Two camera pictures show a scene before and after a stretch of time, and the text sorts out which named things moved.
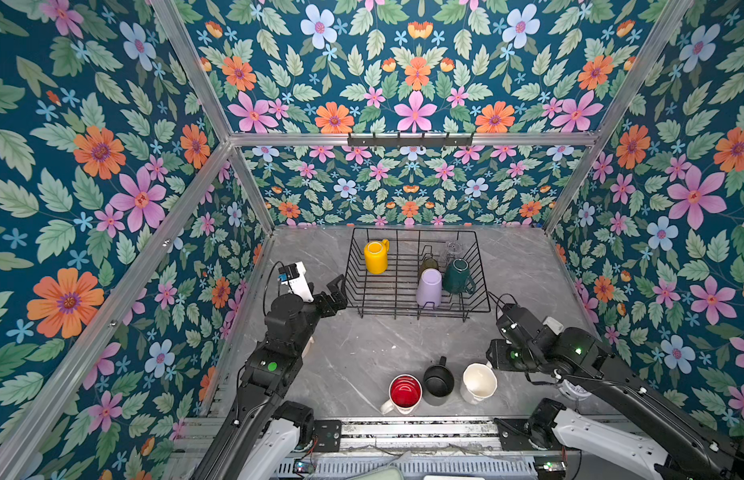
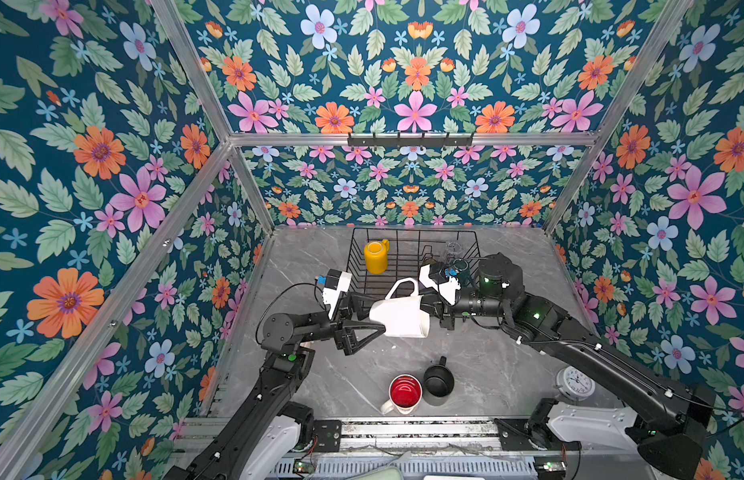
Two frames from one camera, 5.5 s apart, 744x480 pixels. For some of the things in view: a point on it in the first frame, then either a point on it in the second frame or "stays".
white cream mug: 479,382 -> 403,316
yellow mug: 376,256 stays
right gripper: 494,355 -> 436,306
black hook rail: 409,141 stays
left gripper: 340,299 -> 344,337
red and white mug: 405,392 stays
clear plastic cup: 454,248 stays
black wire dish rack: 422,271 stays
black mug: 439,380 stays
